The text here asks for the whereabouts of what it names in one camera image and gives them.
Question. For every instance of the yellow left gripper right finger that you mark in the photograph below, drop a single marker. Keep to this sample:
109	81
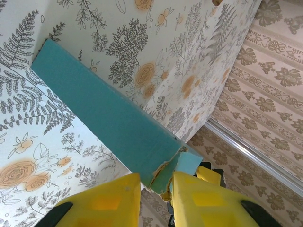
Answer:
208	205

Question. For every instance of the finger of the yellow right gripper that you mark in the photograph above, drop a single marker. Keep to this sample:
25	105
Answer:
208	173

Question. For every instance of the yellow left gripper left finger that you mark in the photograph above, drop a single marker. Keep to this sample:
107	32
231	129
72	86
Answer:
106	205

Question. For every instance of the blue white paper box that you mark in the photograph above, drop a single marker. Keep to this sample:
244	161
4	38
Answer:
106	113

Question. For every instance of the aluminium frame post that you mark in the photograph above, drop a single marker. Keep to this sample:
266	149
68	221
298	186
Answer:
260	158

